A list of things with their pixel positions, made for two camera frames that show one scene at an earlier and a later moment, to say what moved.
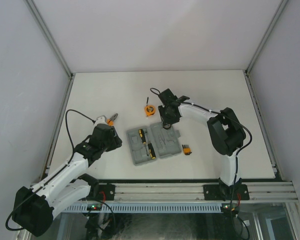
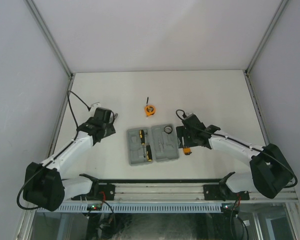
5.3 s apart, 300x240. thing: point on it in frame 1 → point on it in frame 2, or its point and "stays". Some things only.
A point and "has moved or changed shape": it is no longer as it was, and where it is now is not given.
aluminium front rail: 194,191 stays
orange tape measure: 150,110 stays
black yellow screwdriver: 142,136 stays
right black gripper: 162,109 → 182,132
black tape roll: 167,126 has moved or changed shape
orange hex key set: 186,149 stays
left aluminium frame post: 31,5 stays
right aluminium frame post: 282,6 stays
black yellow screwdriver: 151,151 has moved or changed shape
